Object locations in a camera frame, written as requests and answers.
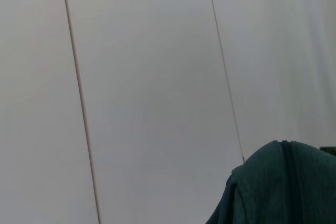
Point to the dark teal fabric bag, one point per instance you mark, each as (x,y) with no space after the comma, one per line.
(283,187)

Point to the white panelled partition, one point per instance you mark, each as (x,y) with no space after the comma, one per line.
(144,64)

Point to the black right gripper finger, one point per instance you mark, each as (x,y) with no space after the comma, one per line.
(329,150)

